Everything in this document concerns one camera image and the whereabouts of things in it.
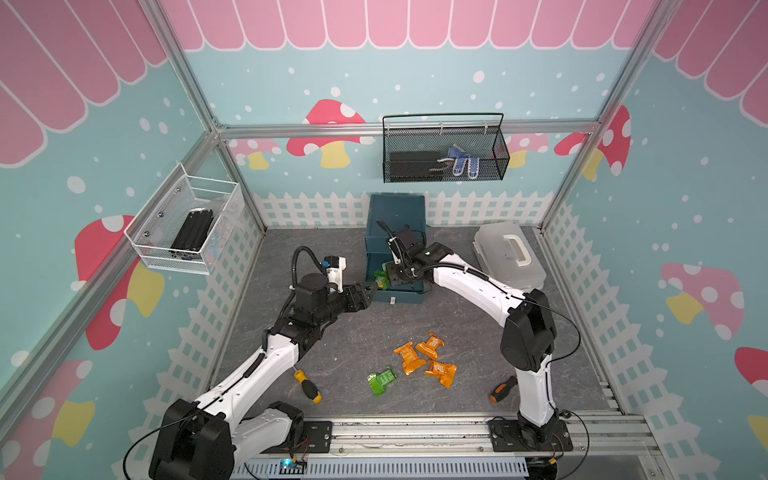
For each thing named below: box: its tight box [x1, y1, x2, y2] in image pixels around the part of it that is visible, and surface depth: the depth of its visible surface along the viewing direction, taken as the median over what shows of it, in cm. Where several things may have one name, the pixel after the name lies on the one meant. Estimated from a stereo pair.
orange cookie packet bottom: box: [424, 360, 458, 389], surface depth 85 cm
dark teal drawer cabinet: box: [365, 194, 427, 274], surface depth 97 cm
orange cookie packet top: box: [416, 333, 445, 360], surface depth 90 cm
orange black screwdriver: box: [489, 376, 518, 403], surface depth 81 cm
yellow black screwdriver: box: [293, 366, 323, 404], surface depth 83 cm
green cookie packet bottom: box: [367, 366, 397, 396], surface depth 85 cm
